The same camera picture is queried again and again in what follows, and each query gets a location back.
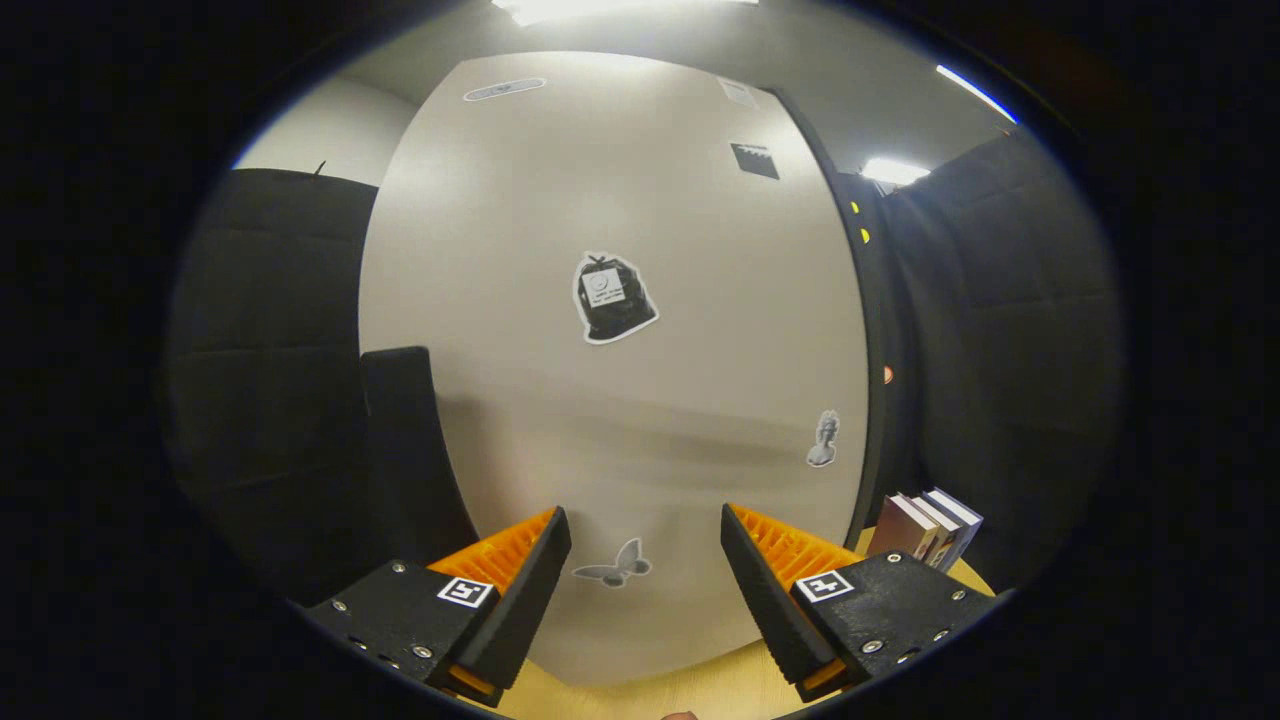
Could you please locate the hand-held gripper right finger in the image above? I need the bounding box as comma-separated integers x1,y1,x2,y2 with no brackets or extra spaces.
720,503,1001,704

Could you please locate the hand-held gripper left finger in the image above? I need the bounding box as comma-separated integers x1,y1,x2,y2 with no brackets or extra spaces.
300,505,573,709

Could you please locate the black door handle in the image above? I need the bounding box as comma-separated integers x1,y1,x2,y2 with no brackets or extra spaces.
360,346,479,561

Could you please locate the beige cabinet door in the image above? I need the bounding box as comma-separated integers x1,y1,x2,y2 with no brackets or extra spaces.
358,50,871,686

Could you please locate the dark grey cabinet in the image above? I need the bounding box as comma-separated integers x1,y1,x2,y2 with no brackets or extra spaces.
765,88,894,549

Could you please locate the blue grey book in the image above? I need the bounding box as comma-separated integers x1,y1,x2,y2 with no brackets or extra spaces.
925,487,986,573

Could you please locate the black backdrop cloth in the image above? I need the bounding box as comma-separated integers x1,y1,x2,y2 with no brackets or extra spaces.
165,130,1126,601

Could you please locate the small ceiling light panel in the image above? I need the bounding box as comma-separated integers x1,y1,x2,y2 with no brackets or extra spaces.
860,157,931,187

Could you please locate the long ceiling light strip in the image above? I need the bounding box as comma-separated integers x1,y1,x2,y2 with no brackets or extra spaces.
936,64,1019,125

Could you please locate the large ceiling light panel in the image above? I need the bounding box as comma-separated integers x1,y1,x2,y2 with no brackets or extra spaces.
490,0,761,26

